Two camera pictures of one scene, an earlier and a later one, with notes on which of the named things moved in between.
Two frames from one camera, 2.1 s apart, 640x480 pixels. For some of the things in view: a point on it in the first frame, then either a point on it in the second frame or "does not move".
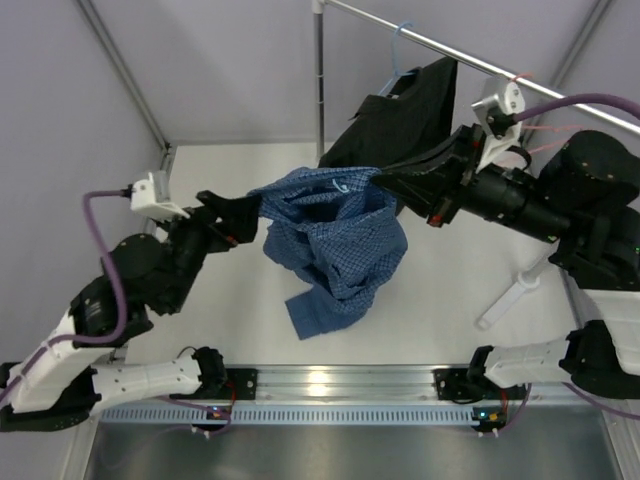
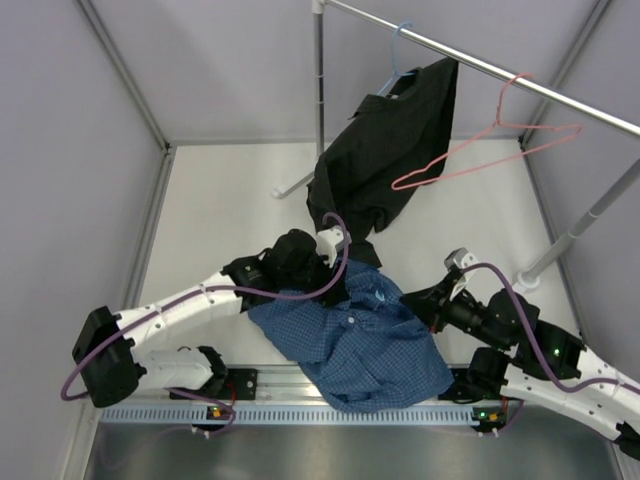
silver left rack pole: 319,7 does not move
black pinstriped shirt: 416,112 does not move
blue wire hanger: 384,91 does not move
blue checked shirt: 340,229 → 366,345
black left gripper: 240,219 → 338,293
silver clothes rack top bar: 619,119 does not move
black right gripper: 428,185 → 433,305
